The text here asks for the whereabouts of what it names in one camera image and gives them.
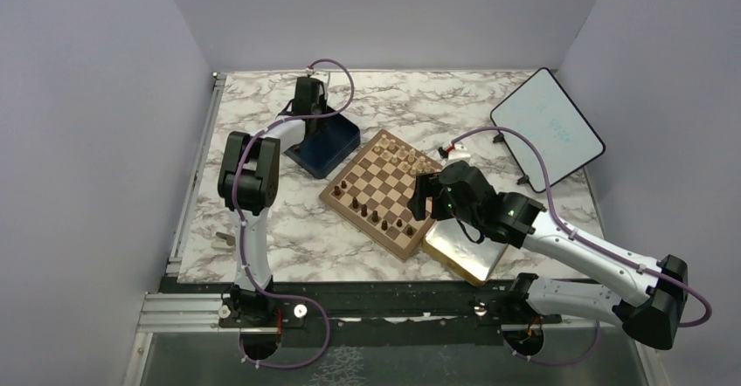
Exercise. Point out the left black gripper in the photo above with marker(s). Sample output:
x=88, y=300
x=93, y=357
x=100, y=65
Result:
x=322, y=100

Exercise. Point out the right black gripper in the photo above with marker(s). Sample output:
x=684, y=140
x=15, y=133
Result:
x=426, y=184

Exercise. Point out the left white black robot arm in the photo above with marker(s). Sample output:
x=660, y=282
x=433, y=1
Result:
x=248, y=182

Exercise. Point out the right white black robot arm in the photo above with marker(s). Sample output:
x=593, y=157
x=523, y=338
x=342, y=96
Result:
x=643, y=295

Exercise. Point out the wooden chess board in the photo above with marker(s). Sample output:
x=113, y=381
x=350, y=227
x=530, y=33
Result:
x=383, y=179

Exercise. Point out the blue square tin tray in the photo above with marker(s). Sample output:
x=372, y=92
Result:
x=326, y=143

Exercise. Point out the gold metal tin lid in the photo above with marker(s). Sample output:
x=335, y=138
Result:
x=447, y=244

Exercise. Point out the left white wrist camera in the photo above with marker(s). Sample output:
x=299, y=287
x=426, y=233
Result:
x=323, y=75

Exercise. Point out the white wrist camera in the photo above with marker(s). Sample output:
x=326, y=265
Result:
x=323, y=75
x=454, y=153

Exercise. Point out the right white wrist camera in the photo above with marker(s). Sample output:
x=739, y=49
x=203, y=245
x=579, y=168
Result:
x=454, y=153

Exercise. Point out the small whiteboard black frame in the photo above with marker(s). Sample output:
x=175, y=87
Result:
x=544, y=113

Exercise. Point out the aluminium frame rail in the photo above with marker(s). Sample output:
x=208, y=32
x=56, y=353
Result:
x=175, y=308

